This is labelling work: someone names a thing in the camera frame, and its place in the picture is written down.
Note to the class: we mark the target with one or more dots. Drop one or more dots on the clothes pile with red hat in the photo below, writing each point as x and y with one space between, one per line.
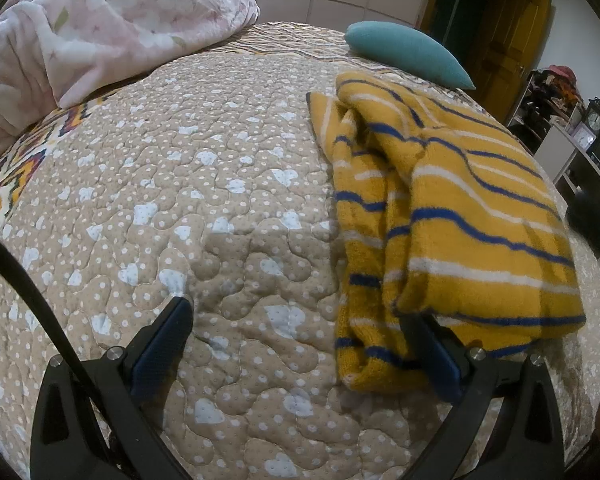
550 94

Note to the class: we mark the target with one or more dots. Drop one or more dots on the teal pillow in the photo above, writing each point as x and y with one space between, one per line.
409 50

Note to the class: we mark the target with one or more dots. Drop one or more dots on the beige dotted quilt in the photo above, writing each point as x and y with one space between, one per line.
203 179

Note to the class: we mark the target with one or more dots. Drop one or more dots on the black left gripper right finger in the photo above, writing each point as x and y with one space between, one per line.
526 440

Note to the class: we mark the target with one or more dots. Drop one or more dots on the colourful diamond pattern blanket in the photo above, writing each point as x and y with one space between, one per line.
19 163

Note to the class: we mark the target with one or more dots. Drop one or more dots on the white shelf unit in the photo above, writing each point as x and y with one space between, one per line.
569 167

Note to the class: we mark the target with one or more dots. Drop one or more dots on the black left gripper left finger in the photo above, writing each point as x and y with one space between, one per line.
71 440

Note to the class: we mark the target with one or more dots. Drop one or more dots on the pink floral comforter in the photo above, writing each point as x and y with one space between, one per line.
55 53

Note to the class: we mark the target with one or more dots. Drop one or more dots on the wooden door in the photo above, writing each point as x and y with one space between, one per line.
497 42

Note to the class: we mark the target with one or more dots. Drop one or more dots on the small clock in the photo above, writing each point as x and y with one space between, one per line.
591 118

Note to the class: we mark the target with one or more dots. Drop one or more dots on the yellow striped knit sweater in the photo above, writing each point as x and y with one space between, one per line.
441 211

